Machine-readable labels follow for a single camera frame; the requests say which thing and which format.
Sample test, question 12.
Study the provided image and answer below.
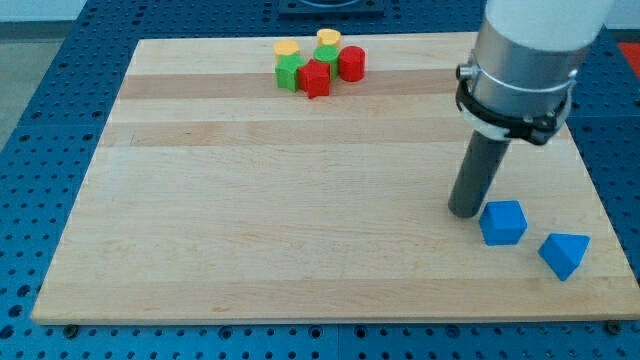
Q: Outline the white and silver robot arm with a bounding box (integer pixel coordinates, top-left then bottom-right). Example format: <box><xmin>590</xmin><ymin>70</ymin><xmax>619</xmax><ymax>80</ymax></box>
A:
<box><xmin>456</xmin><ymin>0</ymin><xmax>614</xmax><ymax>145</ymax></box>

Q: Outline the red star block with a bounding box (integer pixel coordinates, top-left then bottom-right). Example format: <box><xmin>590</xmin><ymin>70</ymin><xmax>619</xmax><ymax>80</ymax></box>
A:
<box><xmin>298</xmin><ymin>59</ymin><xmax>331</xmax><ymax>99</ymax></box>

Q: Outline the green star block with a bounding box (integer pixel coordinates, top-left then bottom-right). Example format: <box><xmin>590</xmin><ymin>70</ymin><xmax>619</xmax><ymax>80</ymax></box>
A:
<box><xmin>275</xmin><ymin>54</ymin><xmax>305</xmax><ymax>92</ymax></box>

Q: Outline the light wooden board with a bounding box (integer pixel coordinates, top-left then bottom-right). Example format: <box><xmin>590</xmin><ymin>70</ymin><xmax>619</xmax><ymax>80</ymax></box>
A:
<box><xmin>31</xmin><ymin>32</ymin><xmax>639</xmax><ymax>325</ymax></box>

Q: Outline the red cylinder block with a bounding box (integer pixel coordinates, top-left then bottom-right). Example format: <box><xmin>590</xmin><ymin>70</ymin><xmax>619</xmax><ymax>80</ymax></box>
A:
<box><xmin>338</xmin><ymin>46</ymin><xmax>366</xmax><ymax>82</ymax></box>

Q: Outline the green cylinder block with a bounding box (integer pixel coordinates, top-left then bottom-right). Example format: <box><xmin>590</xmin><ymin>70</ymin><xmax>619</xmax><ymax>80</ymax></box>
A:
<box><xmin>313</xmin><ymin>45</ymin><xmax>340</xmax><ymax>79</ymax></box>

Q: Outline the yellow block left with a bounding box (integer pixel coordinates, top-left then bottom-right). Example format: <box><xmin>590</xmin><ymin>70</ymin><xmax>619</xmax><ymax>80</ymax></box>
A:
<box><xmin>273</xmin><ymin>39</ymin><xmax>301</xmax><ymax>63</ymax></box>

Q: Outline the yellow block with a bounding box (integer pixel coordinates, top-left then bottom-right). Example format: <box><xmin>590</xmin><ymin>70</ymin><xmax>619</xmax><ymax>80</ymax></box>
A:
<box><xmin>316</xmin><ymin>28</ymin><xmax>341</xmax><ymax>48</ymax></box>
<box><xmin>273</xmin><ymin>39</ymin><xmax>301</xmax><ymax>63</ymax></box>

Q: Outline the yellow block right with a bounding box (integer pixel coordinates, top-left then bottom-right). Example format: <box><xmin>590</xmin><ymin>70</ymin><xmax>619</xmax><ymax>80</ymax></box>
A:
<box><xmin>316</xmin><ymin>28</ymin><xmax>341</xmax><ymax>48</ymax></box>

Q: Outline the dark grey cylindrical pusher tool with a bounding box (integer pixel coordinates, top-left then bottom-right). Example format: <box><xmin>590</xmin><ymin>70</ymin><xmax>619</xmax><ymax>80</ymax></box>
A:
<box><xmin>448</xmin><ymin>131</ymin><xmax>510</xmax><ymax>218</ymax></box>

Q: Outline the blue cube block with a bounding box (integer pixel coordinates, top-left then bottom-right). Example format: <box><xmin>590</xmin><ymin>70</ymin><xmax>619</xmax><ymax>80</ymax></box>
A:
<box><xmin>479</xmin><ymin>200</ymin><xmax>528</xmax><ymax>246</ymax></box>

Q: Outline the blue triangular block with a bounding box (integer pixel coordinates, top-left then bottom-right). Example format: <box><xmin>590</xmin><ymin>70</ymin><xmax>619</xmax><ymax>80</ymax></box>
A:
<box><xmin>538</xmin><ymin>233</ymin><xmax>591</xmax><ymax>281</ymax></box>

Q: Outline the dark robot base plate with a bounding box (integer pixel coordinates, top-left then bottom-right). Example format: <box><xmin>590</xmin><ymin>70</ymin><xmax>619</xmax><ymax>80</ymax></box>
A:
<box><xmin>276</xmin><ymin>0</ymin><xmax>386</xmax><ymax>15</ymax></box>

